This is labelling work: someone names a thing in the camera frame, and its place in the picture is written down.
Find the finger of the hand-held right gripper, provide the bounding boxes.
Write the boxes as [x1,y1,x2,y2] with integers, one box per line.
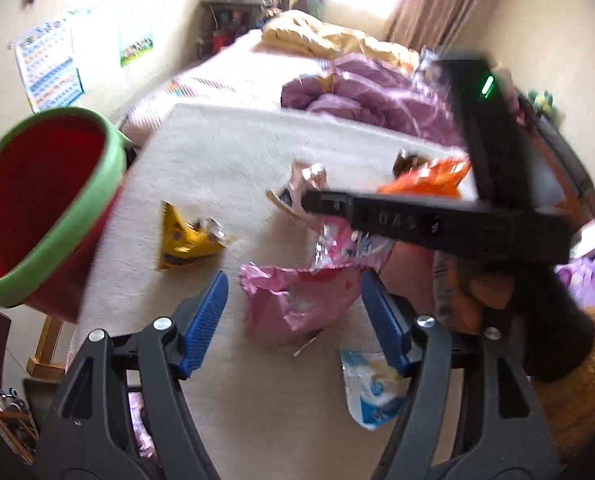
[301,189,357,224]

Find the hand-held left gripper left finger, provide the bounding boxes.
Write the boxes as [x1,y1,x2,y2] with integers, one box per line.
[35,270,231,480]

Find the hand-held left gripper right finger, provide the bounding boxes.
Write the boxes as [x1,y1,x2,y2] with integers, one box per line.
[360,269,563,480]

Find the silvery pink wrapper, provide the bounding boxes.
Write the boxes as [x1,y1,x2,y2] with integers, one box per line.
[266,161,328,221]

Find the white blue wrapper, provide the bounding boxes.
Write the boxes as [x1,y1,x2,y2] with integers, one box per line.
[340,349,413,432]

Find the yellow brown patterned wrapper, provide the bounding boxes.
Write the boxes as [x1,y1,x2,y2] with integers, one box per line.
[156,201,236,271]

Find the orange wrapper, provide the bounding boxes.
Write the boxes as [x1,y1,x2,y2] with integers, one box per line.
[377,157,471,198]

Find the dark brown wrapper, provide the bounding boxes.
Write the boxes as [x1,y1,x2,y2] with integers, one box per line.
[394,149,428,176]

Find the red bucket with green rim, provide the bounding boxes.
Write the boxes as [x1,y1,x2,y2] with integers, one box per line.
[0,107,133,323]

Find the person's right hand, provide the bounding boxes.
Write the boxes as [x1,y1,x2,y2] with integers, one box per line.
[457,269,517,337]

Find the dark headboard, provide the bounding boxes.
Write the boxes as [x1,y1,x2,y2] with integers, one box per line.
[517,90,595,221]

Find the white fleece mat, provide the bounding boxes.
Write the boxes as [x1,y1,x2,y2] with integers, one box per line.
[65,102,478,480]

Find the purple quilt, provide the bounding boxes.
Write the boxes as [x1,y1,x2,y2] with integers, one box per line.
[281,55,468,148]

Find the green toy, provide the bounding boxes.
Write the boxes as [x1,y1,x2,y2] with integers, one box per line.
[527,90,555,116]

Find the pink bed sheet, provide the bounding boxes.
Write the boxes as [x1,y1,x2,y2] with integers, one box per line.
[120,30,338,141]

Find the yellow quilt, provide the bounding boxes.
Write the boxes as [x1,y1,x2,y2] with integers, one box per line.
[262,10,421,68]

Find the checked pillow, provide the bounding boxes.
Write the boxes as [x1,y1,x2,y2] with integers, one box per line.
[415,45,445,86]

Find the dark bedside table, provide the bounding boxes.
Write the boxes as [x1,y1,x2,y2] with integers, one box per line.
[200,0,278,61]

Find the brown curtain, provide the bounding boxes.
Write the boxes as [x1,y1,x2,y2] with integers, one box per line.
[385,0,511,53]

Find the green bordered wall poster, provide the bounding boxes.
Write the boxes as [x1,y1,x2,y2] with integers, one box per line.
[118,15,156,68]

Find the white chart wall poster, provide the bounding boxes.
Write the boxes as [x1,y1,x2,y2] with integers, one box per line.
[70,7,123,91]

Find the blue bordered wall poster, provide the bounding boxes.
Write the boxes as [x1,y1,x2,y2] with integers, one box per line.
[15,20,84,113]

